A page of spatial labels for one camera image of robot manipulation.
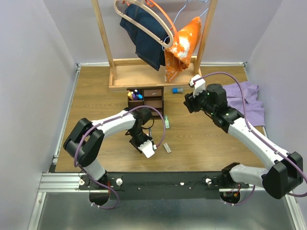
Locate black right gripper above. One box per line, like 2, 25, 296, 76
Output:
183, 86, 216, 115

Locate black highlighter purple cap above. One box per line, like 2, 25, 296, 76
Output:
132, 94, 138, 101

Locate brown wooden desk organizer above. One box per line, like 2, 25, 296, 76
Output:
127, 86, 164, 116

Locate pink highlighter orange cap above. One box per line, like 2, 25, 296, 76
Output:
128, 92, 133, 100

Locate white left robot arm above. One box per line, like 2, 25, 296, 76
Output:
63, 106, 155, 189

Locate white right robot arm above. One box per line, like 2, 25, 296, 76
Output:
184, 84, 303, 199

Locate blue grey cylinder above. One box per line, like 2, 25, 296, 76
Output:
172, 88, 184, 94

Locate beige eraser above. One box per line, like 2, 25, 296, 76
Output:
163, 143, 171, 154

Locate small green bottle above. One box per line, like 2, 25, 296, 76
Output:
164, 115, 170, 129

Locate orange white cloth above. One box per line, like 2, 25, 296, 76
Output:
164, 16, 202, 83

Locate purple cloth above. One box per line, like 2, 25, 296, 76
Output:
223, 81, 265, 127

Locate wooden clothes rack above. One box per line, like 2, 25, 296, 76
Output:
91, 0, 217, 91

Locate beige wooden hanger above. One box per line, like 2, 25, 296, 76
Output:
113, 0, 179, 50

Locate dark blue jeans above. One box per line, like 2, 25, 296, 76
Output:
120, 4, 169, 71

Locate orange plastic hanger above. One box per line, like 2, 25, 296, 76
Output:
113, 0, 179, 48

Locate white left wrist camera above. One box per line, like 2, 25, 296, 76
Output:
138, 140, 157, 158

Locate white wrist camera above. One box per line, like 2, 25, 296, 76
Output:
189, 74, 206, 97
138, 140, 157, 158

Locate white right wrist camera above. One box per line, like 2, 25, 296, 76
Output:
189, 74, 206, 97

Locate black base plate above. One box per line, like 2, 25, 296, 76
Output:
79, 171, 256, 201

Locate light blue wire hanger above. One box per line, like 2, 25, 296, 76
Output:
162, 0, 210, 51

